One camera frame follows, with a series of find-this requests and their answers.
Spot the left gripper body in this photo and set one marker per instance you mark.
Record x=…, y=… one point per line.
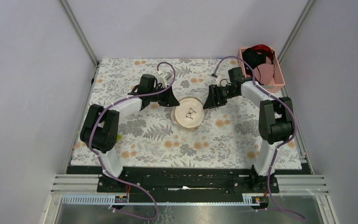
x=158, y=88

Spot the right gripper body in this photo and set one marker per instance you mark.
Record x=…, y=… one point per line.
x=225, y=93

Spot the white mesh laundry bag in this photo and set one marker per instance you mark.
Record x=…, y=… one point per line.
x=189, y=114

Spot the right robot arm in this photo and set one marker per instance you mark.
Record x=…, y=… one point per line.
x=276, y=124

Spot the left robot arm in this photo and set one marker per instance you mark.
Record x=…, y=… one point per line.
x=100, y=128

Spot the black and red bra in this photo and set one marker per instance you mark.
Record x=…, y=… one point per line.
x=260, y=58

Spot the floral tablecloth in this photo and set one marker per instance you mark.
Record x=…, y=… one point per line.
x=227, y=138

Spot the pink plastic basket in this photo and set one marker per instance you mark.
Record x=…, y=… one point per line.
x=278, y=80

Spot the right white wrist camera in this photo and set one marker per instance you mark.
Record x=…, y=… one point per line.
x=220, y=81

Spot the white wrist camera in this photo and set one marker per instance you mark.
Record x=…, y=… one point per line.
x=220, y=81
x=163, y=79

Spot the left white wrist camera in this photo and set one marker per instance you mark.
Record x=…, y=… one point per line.
x=163, y=79

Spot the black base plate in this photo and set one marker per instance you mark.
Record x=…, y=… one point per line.
x=182, y=185

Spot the right aluminium corner post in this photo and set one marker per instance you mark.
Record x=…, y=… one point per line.
x=303, y=15

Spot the aluminium corner post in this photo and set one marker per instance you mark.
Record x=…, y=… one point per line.
x=303, y=15
x=79, y=31

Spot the aluminium front rail frame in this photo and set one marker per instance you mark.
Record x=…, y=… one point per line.
x=81, y=189

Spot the left aluminium corner post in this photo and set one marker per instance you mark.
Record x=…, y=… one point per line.
x=79, y=31

